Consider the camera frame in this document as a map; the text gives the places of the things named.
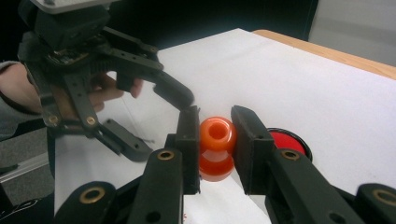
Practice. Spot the round black red ink pad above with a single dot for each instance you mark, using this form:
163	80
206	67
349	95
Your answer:
285	140

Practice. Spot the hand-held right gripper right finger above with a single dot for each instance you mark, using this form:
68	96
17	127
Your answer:
289	186

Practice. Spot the metal floor rail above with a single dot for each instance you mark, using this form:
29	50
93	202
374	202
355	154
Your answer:
21	169

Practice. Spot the orange stamp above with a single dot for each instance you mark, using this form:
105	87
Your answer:
216	146

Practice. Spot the white panel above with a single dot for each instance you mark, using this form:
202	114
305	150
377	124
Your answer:
355	28

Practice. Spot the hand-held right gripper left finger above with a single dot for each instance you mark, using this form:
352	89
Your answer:
162	186

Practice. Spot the white table mat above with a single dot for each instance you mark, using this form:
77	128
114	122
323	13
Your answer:
280	77

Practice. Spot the black curtain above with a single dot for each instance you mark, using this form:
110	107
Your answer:
202	18

